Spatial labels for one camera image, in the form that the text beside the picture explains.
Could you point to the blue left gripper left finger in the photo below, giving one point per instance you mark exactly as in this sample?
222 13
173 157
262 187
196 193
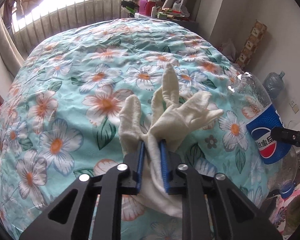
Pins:
134 161

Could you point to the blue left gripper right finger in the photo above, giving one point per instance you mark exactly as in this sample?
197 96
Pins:
169 164

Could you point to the Pepsi plastic bottle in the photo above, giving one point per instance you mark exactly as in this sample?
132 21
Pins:
247 94

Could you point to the white tissue cloth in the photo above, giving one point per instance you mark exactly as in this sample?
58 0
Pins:
171 122

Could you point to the large water jug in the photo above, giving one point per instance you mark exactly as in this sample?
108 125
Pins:
274 84

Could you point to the floral teal bed quilt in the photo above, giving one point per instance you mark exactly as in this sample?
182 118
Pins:
61 115

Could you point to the tall printed cardboard box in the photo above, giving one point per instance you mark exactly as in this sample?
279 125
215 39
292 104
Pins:
256 35

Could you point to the white plastic bag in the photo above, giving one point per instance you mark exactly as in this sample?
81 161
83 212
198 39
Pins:
179 7

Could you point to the grey cabinet with clutter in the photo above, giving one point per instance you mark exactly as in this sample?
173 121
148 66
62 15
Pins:
154 9

